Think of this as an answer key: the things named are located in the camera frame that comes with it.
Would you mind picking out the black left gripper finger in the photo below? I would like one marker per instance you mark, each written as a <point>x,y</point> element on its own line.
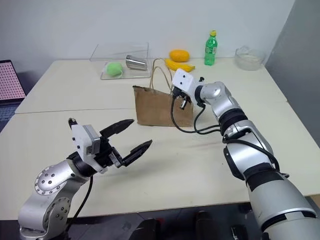
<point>137,151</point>
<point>117,127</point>

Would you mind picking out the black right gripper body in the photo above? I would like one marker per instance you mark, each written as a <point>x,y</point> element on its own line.
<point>180,96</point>

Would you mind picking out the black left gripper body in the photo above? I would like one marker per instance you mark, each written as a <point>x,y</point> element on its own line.
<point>106,153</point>

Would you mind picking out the brown paper bag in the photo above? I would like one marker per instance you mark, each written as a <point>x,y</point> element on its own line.
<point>155,107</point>

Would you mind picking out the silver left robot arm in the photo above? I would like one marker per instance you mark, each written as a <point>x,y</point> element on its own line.
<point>50,182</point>

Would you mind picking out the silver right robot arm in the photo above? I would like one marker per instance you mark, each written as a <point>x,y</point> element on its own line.
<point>262,160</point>

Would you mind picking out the yellow banana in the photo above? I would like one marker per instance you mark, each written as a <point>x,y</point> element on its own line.
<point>180,66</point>

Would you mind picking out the orange mango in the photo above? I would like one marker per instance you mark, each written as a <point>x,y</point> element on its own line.
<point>179,55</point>

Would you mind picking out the green plastic bottle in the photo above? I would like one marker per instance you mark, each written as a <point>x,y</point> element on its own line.
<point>210,51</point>

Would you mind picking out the silver metal cup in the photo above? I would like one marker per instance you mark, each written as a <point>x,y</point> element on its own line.
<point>136,63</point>

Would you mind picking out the green ball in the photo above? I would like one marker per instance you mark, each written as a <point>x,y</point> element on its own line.
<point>113,69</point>

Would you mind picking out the clear plastic box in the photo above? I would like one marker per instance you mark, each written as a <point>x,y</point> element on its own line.
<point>120,53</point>

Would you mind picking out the clear glass bowl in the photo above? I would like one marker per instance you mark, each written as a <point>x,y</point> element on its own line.
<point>249,60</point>

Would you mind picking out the dark rounded shape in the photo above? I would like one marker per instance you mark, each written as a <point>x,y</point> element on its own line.
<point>147,230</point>

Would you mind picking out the laptop with dotted screen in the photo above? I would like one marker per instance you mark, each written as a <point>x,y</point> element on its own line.
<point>8,80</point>

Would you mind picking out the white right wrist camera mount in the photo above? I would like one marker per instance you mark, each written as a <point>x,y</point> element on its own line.
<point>183,81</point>

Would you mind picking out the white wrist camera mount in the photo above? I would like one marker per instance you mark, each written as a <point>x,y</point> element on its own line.
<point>83,140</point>
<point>183,81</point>

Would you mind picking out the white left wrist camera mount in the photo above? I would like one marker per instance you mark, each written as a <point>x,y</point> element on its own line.
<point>83,140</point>

